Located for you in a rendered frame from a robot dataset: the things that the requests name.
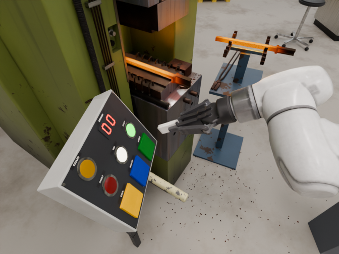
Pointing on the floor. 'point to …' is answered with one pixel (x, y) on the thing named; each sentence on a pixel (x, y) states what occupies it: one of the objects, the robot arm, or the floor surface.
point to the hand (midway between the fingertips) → (169, 127)
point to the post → (134, 238)
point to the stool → (302, 23)
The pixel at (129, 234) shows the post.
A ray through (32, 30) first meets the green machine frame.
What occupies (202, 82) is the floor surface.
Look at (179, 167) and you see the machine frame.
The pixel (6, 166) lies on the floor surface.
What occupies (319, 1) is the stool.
